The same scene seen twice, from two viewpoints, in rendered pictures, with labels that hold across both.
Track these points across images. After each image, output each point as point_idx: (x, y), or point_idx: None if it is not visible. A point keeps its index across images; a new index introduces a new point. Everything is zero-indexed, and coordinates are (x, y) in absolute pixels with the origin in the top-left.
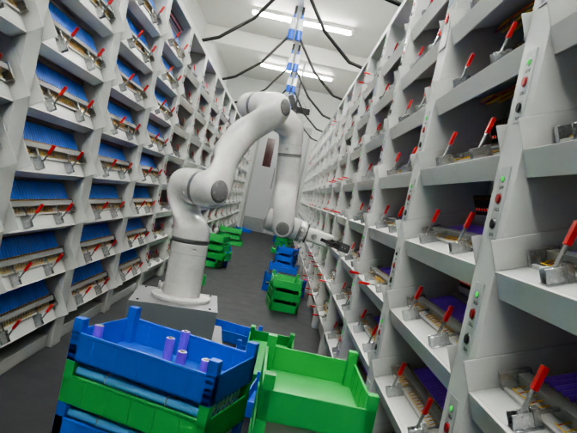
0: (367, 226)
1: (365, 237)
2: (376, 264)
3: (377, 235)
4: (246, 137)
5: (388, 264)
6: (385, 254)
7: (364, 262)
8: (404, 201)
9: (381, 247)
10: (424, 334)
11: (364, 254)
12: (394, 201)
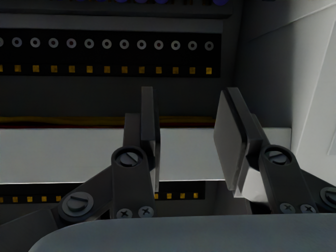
0: (322, 178)
1: (315, 134)
2: (290, 0)
3: (46, 156)
4: None
5: (268, 6)
6: (270, 45)
7: (321, 3)
8: (232, 197)
9: (274, 75)
10: None
11: (318, 48)
12: (241, 213)
